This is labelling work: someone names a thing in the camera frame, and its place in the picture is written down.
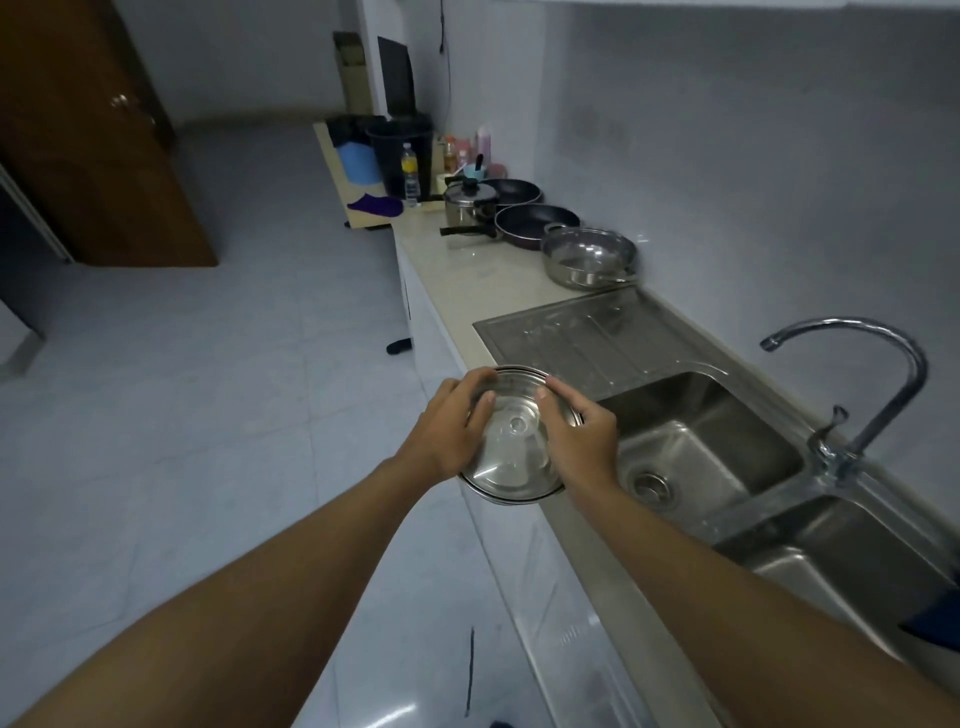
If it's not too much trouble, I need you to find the person's right hand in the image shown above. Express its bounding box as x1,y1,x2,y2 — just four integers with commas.
541,375,621,502

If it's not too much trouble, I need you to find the stainless steel bowl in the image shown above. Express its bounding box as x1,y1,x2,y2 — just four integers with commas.
540,222,639,291

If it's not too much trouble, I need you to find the chrome sink faucet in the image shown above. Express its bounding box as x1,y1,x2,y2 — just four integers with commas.
759,317,930,481

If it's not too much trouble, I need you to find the hanging black cable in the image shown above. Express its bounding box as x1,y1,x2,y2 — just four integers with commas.
438,0,453,136

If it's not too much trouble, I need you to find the cardboard box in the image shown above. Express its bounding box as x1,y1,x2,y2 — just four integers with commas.
333,30,374,116

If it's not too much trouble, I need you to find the black frying pan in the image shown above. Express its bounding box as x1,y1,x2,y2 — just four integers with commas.
480,179,543,208
495,204,582,252

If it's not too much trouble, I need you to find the brown wooden door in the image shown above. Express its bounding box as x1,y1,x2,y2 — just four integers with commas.
0,0,219,268

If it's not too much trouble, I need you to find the person's right forearm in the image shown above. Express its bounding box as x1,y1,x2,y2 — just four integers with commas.
564,480,960,728

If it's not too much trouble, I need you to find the glass pot lid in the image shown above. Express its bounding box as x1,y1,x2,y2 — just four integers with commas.
457,365,585,507

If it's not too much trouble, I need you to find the black flat panel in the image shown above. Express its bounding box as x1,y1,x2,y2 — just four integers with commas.
376,36,416,117

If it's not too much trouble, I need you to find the white base cabinet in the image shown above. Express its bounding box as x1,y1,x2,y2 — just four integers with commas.
391,225,661,728

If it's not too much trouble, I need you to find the blue plastic bucket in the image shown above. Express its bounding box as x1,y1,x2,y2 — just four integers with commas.
335,140,383,186

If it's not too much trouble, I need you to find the black trash bin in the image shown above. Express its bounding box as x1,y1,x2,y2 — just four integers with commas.
365,114,434,201

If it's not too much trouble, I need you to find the purple cloth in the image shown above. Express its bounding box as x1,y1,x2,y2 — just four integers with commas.
346,190,405,219

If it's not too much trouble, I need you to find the person's left hand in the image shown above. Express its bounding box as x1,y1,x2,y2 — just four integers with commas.
396,367,499,483

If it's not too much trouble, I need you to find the stainless steel double sink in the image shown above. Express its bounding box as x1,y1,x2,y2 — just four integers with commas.
472,285,960,695

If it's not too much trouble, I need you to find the person's left forearm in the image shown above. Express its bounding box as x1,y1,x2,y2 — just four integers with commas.
7,452,451,728

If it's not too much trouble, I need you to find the steel saucepan with lid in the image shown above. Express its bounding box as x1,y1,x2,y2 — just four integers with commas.
439,176,502,241

